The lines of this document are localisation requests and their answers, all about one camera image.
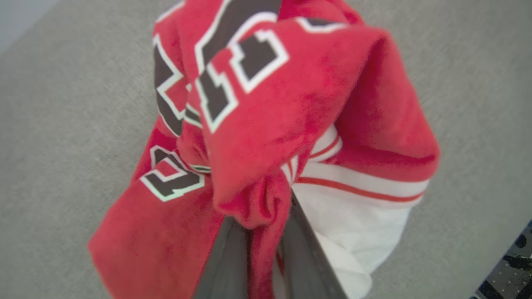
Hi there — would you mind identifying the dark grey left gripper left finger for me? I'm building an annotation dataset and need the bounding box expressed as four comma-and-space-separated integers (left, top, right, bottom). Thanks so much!
192, 215, 251, 299

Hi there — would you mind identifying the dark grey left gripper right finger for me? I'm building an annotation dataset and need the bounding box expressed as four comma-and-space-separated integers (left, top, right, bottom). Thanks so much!
278, 192, 348, 299

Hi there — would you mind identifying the red Bulls basketball jersey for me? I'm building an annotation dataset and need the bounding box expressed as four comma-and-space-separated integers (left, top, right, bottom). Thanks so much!
87, 0, 441, 299

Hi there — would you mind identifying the dark speckled mat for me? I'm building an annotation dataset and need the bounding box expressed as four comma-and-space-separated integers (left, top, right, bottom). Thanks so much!
470, 220, 532, 299

